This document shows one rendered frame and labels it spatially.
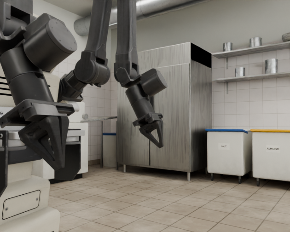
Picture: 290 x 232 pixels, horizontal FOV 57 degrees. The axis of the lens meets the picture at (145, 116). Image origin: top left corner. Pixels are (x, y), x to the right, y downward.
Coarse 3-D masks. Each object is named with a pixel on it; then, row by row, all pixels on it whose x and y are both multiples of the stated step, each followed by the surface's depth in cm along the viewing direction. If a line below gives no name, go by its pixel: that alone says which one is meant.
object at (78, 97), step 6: (72, 72) 91; (66, 78) 92; (72, 78) 90; (66, 84) 90; (72, 84) 91; (78, 84) 91; (84, 84) 92; (66, 90) 91; (72, 90) 91; (78, 90) 93; (66, 96) 91; (72, 96) 93; (78, 96) 95
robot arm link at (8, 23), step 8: (0, 0) 42; (8, 0) 43; (16, 0) 44; (24, 0) 46; (32, 0) 47; (0, 8) 42; (8, 8) 43; (16, 8) 44; (24, 8) 46; (32, 8) 47; (0, 16) 42; (8, 16) 43; (16, 16) 48; (24, 16) 47; (32, 16) 47; (0, 24) 42; (8, 24) 43; (16, 24) 44; (24, 24) 46; (8, 32) 43
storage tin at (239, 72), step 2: (236, 68) 418; (238, 68) 415; (240, 68) 414; (242, 68) 414; (244, 68) 416; (236, 70) 418; (238, 70) 415; (240, 70) 414; (242, 70) 414; (244, 70) 417; (236, 72) 418; (238, 72) 415; (240, 72) 414; (242, 72) 414; (244, 72) 417; (236, 74) 418; (238, 74) 415; (240, 74) 414; (242, 74) 414; (244, 74) 417; (236, 76) 418; (238, 76) 415
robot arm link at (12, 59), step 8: (24, 40) 42; (16, 48) 42; (0, 56) 43; (8, 56) 42; (16, 56) 42; (24, 56) 42; (8, 64) 42; (16, 64) 42; (24, 64) 42; (32, 64) 43; (8, 72) 42; (16, 72) 41; (24, 72) 41; (40, 72) 43; (8, 80) 42
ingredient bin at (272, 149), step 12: (264, 132) 352; (276, 132) 344; (288, 132) 337; (252, 144) 361; (264, 144) 351; (276, 144) 343; (288, 144) 335; (252, 156) 361; (264, 156) 350; (276, 156) 342; (288, 156) 334; (264, 168) 350; (276, 168) 342; (288, 168) 334; (288, 180) 334
